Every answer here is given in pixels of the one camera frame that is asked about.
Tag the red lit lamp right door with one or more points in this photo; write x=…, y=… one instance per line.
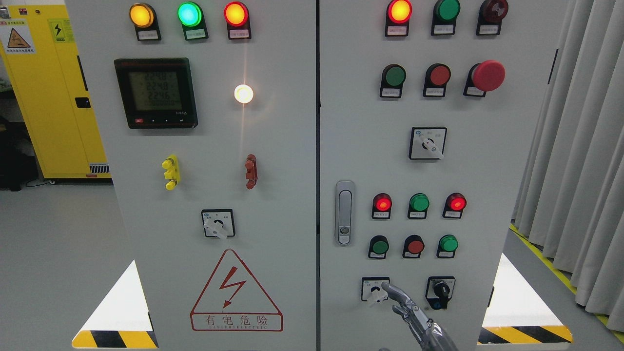
x=397, y=22

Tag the black digital power meter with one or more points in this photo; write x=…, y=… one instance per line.
x=157, y=93

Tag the red push button lower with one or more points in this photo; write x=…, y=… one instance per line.
x=413, y=246

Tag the red indicator lamp top left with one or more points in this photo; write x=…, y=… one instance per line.
x=237, y=19

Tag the red indicator lamp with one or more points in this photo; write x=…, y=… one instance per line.
x=381, y=207
x=454, y=205
x=237, y=19

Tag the yellow terminal connector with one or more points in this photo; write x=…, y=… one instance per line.
x=172, y=172

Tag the left rotary selector switch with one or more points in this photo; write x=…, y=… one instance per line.
x=218, y=223

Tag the upper right rotary selector switch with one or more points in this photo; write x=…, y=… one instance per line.
x=427, y=143

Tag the yellow safety cabinet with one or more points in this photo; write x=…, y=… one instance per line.
x=39, y=51

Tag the red stop push button upper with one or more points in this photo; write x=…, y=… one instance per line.
x=436, y=78

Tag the lower white rotary selector switch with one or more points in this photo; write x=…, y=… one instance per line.
x=372, y=291

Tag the white glowing indicator lamp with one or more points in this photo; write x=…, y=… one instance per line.
x=243, y=93

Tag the yellow indicator lamp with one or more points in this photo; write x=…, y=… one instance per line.
x=145, y=22

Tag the black key selector switch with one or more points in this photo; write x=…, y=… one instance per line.
x=439, y=291

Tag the red electric hazard warning sticker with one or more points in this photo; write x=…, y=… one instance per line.
x=233, y=300

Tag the green indicator lamp top left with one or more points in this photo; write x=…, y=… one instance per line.
x=192, y=21

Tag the red emergency stop mushroom button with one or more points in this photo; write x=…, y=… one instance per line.
x=483, y=78

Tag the grey electrical control cabinet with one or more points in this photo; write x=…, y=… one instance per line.
x=316, y=119

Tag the green indicator lamp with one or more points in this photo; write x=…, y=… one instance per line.
x=418, y=206
x=192, y=21

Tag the green start push button upper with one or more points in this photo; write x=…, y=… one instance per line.
x=392, y=79

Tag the green indicator lamp middle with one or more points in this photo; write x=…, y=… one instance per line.
x=418, y=206

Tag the green push button lower left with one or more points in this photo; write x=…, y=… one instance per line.
x=378, y=247

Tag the grey curtain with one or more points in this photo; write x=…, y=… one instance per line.
x=572, y=195

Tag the green unlit lamp top right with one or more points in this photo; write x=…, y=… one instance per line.
x=444, y=17

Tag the dark red buzzer lamp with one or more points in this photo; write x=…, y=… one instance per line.
x=490, y=16

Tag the green push button lower right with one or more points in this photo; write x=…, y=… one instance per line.
x=447, y=246

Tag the silver cabinet door handle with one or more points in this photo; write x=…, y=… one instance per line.
x=344, y=192

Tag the red indicator lamp middle left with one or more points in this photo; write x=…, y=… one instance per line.
x=381, y=207

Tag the red indicator lamp middle right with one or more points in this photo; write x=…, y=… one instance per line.
x=454, y=205

